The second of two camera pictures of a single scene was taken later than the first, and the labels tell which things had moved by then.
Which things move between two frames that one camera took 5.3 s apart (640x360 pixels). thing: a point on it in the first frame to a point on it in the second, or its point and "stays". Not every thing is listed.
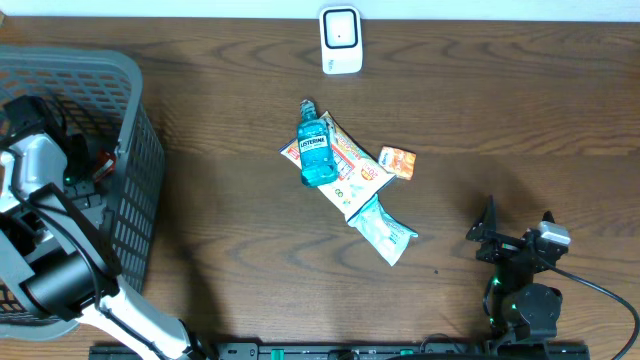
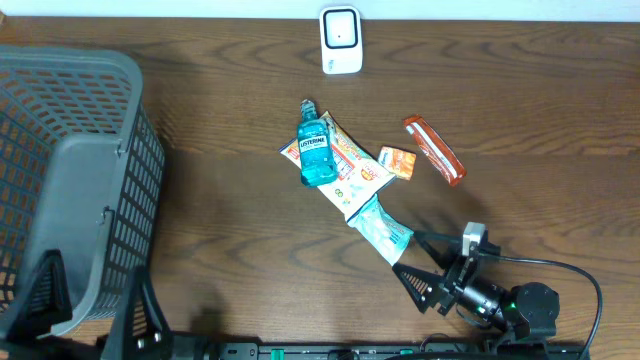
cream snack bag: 359,177 stays
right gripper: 502,245 to 459,279
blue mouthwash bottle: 316,144 stays
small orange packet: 398,162 stays
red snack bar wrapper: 106,166 to 452,170
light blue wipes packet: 387,235 stays
